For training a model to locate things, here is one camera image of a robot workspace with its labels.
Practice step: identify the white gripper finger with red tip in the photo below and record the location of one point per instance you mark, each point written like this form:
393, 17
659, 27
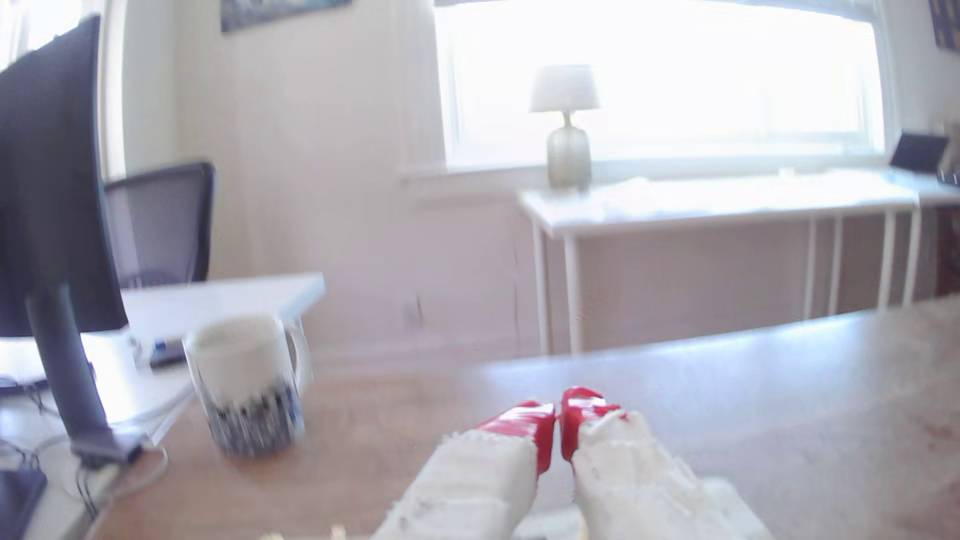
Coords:
630, 480
472, 480

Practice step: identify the white mug with dark pattern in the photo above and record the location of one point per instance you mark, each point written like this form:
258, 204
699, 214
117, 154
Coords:
244, 386

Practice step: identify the long white table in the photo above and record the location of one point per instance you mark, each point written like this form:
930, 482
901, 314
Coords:
712, 202

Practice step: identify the white desk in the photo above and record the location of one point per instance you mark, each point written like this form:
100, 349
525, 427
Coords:
202, 304

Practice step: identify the grey table lamp, white shade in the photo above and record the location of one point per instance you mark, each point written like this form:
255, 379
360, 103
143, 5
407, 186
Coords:
566, 127

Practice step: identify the bright white framed window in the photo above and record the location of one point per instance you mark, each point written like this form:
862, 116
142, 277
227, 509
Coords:
675, 82

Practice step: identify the black mesh office chair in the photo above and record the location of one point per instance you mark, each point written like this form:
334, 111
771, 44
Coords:
161, 225

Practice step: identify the dark grey monitor stand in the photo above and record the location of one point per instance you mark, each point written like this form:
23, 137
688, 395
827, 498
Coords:
71, 382

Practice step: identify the black computer monitor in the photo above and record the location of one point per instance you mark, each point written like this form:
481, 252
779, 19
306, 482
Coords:
52, 187

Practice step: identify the dark blue wall picture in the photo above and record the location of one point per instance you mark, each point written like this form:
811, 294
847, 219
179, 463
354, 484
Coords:
277, 10

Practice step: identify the dark purple wall picture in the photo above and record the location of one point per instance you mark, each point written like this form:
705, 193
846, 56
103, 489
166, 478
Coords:
945, 21

